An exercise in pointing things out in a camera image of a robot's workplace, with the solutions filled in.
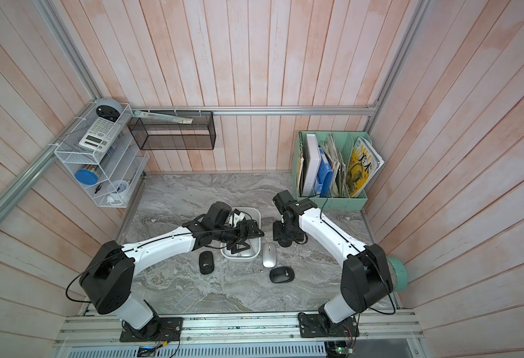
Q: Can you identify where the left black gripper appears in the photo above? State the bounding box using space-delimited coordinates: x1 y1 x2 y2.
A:
213 218 265 253

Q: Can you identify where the black mouse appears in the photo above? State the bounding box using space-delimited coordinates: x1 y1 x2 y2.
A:
269 266 295 283
199 251 215 275
278 240 293 248

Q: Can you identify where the silver mouse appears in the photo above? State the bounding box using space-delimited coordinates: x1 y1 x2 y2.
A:
261 243 278 269

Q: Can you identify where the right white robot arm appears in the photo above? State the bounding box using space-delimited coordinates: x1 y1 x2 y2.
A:
272 190 394 325

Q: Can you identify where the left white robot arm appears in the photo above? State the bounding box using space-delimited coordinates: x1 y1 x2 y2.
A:
78 201 264 337

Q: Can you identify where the white storage box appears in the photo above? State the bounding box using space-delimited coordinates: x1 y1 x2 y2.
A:
222 209 264 262

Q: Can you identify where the blue folder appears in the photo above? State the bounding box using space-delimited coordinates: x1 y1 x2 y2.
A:
313 155 333 198

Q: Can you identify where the newspaper bundle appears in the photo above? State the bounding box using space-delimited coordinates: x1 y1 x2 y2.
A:
321 134 348 198

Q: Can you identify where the green file organizer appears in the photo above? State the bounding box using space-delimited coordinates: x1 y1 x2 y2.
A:
290 131 373 211

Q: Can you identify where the white book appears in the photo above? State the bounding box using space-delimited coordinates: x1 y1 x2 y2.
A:
301 134 321 197

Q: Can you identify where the yellow magazine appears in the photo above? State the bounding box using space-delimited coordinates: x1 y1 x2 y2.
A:
345 137 384 198

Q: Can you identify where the green alarm clock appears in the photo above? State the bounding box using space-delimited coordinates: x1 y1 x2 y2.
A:
387 257 409 292

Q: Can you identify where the white cup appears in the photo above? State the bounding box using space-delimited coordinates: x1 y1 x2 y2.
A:
106 180 129 206

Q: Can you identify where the blue lid jar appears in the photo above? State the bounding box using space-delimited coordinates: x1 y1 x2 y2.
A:
74 164 99 186

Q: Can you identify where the white calculator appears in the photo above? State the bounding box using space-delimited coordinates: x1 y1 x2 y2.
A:
79 117 121 152

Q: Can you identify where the round grey speaker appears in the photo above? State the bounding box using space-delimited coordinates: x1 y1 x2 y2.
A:
96 98 123 122

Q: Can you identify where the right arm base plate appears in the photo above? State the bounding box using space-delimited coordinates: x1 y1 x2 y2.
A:
297 313 360 338

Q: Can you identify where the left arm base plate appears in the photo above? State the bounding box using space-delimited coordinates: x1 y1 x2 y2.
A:
120 315 184 342

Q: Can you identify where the black wire basket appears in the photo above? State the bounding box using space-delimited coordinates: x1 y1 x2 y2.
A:
128 110 217 151

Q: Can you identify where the aluminium rail frame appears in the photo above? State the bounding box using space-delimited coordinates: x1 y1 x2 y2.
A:
53 310 432 357

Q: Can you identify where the white wire shelf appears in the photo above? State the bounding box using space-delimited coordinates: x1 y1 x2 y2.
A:
55 101 149 209

